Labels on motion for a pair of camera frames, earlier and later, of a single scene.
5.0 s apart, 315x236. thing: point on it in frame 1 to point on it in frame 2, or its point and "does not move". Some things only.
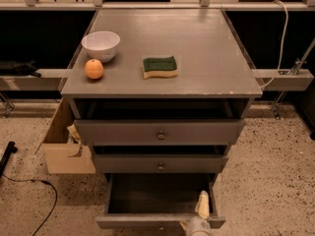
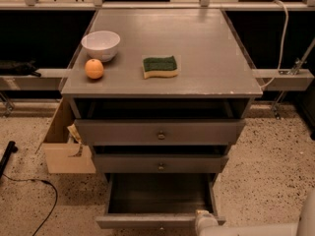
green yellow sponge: (159, 67) does not move
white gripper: (199, 227) to (208, 220)
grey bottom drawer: (154, 201) does not move
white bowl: (100, 45) does not move
